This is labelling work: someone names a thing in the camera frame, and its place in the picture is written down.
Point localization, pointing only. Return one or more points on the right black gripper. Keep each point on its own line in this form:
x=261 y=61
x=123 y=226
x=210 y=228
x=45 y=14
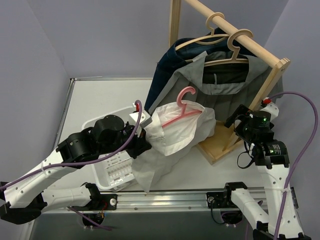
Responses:
x=238 y=114

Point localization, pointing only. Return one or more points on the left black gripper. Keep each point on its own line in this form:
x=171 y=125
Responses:
x=139 y=144

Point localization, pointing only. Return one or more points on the white pleated skirt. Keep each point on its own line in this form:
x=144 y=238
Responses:
x=171 y=143

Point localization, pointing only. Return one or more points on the pink plastic hanger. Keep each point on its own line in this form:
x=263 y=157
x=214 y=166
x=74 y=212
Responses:
x=183 y=106

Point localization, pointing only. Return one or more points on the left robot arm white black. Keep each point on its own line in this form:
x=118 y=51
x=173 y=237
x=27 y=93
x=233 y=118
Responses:
x=26 y=198

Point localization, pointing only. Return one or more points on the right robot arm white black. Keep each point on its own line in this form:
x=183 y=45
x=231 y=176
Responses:
x=270 y=156

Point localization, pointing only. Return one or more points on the grey pleated skirt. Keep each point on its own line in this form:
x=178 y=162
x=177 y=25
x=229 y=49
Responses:
x=223 y=98

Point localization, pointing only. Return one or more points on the beige hanger front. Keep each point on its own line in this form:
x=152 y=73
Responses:
x=235 y=49

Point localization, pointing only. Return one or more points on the beige hanger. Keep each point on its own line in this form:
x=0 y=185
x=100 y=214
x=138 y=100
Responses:
x=210 y=39
x=235 y=49

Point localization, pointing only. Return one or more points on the beige hanger rear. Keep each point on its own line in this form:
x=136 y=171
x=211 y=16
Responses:
x=210 y=39

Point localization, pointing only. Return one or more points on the dark blue denim skirt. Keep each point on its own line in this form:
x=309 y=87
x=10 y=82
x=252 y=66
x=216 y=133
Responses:
x=173 y=59

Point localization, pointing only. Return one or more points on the wooden clothes rack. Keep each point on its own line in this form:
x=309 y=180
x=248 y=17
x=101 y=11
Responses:
x=224 y=139

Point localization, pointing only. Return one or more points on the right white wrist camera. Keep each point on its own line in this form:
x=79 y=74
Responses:
x=270 y=107

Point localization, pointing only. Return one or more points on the aluminium mounting rail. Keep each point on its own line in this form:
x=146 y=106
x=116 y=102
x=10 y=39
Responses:
x=136 y=201

